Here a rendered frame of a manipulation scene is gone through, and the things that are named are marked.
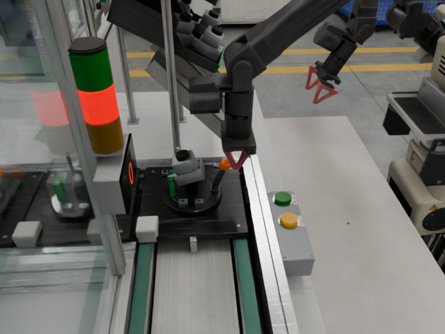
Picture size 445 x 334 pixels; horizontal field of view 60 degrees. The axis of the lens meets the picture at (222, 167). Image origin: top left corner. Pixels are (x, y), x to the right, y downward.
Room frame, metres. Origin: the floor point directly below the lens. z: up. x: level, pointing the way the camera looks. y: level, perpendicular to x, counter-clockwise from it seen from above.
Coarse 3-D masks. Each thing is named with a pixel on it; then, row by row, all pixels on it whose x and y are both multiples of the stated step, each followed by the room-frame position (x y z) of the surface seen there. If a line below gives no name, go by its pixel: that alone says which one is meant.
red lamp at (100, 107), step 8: (112, 88) 0.47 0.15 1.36; (80, 96) 0.46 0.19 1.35; (88, 96) 0.45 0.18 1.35; (96, 96) 0.45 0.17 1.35; (104, 96) 0.46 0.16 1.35; (112, 96) 0.47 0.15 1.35; (88, 104) 0.45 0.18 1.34; (96, 104) 0.45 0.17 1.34; (104, 104) 0.46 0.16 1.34; (112, 104) 0.46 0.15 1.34; (88, 112) 0.45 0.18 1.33; (96, 112) 0.45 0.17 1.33; (104, 112) 0.45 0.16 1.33; (112, 112) 0.46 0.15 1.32; (88, 120) 0.45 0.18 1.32; (96, 120) 0.45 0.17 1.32; (104, 120) 0.45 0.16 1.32; (112, 120) 0.46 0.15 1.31
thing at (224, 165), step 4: (224, 160) 0.68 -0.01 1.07; (228, 160) 0.69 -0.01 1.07; (216, 164) 0.68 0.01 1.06; (220, 164) 0.68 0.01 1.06; (224, 164) 0.67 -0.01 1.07; (228, 164) 0.67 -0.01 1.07; (220, 168) 0.67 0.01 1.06; (224, 168) 0.67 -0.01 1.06; (228, 168) 0.67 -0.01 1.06; (220, 172) 0.67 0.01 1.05; (224, 172) 0.67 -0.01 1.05; (216, 176) 0.68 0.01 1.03; (220, 176) 0.67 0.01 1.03; (216, 180) 0.67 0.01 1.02; (220, 180) 0.67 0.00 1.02; (212, 184) 0.68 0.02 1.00; (216, 184) 0.67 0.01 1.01
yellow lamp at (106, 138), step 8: (120, 120) 0.48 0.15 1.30; (88, 128) 0.46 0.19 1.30; (96, 128) 0.45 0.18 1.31; (104, 128) 0.45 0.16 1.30; (112, 128) 0.46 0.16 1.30; (120, 128) 0.47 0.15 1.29; (96, 136) 0.45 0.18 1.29; (104, 136) 0.45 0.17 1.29; (112, 136) 0.46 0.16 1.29; (120, 136) 0.47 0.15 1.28; (96, 144) 0.45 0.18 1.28; (104, 144) 0.45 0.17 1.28; (112, 144) 0.46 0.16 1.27; (120, 144) 0.46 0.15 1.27; (104, 152) 0.45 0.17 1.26; (112, 152) 0.45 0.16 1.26
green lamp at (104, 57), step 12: (72, 60) 0.45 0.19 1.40; (84, 60) 0.45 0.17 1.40; (96, 60) 0.46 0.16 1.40; (108, 60) 0.47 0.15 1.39; (84, 72) 0.45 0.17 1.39; (96, 72) 0.45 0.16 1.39; (108, 72) 0.47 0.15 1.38; (84, 84) 0.45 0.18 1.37; (96, 84) 0.45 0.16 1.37; (108, 84) 0.46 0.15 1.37
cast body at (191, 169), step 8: (184, 152) 0.67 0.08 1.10; (192, 152) 0.69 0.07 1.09; (176, 160) 0.67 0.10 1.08; (184, 160) 0.66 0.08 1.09; (192, 160) 0.66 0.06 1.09; (200, 160) 0.69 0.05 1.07; (176, 168) 0.65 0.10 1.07; (184, 168) 0.65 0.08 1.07; (192, 168) 0.65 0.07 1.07; (200, 168) 0.66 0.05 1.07; (168, 176) 0.67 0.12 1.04; (176, 176) 0.65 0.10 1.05; (184, 176) 0.65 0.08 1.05; (192, 176) 0.65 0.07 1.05; (200, 176) 0.65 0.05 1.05; (184, 184) 0.65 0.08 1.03
